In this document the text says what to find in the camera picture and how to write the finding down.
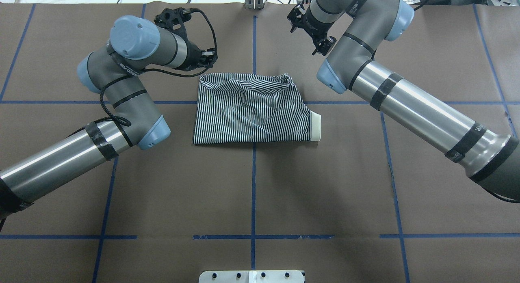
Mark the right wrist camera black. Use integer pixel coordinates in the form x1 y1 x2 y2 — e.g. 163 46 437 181
287 2 306 33

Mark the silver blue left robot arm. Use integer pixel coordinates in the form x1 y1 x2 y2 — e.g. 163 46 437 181
1 9 218 218

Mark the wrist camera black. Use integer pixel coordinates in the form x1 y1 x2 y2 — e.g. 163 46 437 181
154 7 192 33
287 2 306 33

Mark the striped polo shirt white collar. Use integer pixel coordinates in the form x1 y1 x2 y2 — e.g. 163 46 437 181
193 73 321 145

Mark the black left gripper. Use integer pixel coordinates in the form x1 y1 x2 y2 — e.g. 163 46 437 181
183 42 218 71

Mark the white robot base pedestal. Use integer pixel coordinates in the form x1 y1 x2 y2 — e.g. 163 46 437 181
198 269 306 283

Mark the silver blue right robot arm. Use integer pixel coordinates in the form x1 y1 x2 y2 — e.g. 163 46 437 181
288 0 520 203

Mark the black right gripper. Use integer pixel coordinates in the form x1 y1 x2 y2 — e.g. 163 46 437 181
303 15 337 56

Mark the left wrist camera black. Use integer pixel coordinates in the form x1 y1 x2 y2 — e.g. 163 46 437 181
154 7 192 33

